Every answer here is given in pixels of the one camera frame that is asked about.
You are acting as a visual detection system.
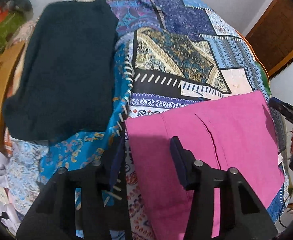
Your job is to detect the brown wooden wardrobe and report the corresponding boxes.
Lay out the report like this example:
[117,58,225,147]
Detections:
[245,0,293,77]

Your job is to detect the pink pants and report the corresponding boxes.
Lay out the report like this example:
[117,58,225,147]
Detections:
[126,91,285,239]

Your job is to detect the dark teal folded garment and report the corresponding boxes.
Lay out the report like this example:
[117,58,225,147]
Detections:
[3,0,118,141]

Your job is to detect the blue patchwork bedspread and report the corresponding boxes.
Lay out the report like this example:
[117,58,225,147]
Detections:
[4,0,291,240]

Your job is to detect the white crumpled papers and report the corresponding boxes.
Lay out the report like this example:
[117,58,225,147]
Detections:
[0,151,21,237]

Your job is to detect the green orange blanket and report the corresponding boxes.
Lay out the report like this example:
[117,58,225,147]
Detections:
[237,31,271,97]

